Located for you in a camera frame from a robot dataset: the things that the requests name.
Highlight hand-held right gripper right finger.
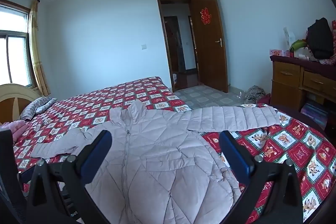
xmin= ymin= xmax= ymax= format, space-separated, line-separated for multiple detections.
xmin=219 ymin=130 xmax=311 ymax=224

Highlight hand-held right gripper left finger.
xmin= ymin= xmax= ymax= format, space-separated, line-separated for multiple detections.
xmin=26 ymin=130 xmax=113 ymax=224

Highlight pale pink quilted jacket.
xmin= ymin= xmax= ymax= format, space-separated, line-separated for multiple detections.
xmin=29 ymin=101 xmax=281 ymax=224

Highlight pink clothes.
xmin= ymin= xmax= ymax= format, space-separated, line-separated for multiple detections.
xmin=0 ymin=120 xmax=28 ymax=143

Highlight grey cloth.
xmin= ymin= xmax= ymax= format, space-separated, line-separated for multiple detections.
xmin=244 ymin=85 xmax=266 ymax=104

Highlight red checkered printed bedspread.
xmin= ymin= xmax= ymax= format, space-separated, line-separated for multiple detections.
xmin=13 ymin=76 xmax=336 ymax=223

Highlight black mesh chair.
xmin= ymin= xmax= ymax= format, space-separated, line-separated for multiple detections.
xmin=0 ymin=130 xmax=28 ymax=224

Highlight striped pillow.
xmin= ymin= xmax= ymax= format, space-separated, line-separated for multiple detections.
xmin=20 ymin=97 xmax=58 ymax=121

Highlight wooden dresser with drawers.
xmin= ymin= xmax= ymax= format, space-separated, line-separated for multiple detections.
xmin=270 ymin=55 xmax=336 ymax=119

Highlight purple printed box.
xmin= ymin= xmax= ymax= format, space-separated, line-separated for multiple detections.
xmin=301 ymin=102 xmax=330 ymax=127

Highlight wooden bed headboard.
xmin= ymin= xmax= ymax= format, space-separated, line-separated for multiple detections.
xmin=0 ymin=84 xmax=42 ymax=122

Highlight brown wooden door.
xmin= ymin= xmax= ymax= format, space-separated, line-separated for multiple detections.
xmin=190 ymin=0 xmax=228 ymax=93

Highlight yellow curtain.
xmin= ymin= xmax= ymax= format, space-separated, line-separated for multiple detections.
xmin=28 ymin=1 xmax=51 ymax=96

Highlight white plastic bag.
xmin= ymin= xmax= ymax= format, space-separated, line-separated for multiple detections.
xmin=294 ymin=47 xmax=315 ymax=59

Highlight green bag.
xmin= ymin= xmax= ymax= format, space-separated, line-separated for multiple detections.
xmin=289 ymin=39 xmax=307 ymax=52

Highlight window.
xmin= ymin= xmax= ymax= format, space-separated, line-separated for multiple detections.
xmin=0 ymin=0 xmax=36 ymax=88

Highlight white box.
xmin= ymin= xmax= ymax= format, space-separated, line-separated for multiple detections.
xmin=283 ymin=27 xmax=297 ymax=51

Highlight plaid cloth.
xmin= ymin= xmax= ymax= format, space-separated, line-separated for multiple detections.
xmin=319 ymin=55 xmax=336 ymax=65

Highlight black garment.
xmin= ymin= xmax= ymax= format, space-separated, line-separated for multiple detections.
xmin=307 ymin=17 xmax=334 ymax=60

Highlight red paper door decoration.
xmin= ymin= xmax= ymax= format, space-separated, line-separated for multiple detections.
xmin=200 ymin=7 xmax=213 ymax=25

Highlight brown door frame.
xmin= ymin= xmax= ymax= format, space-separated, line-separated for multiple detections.
xmin=157 ymin=0 xmax=200 ymax=92

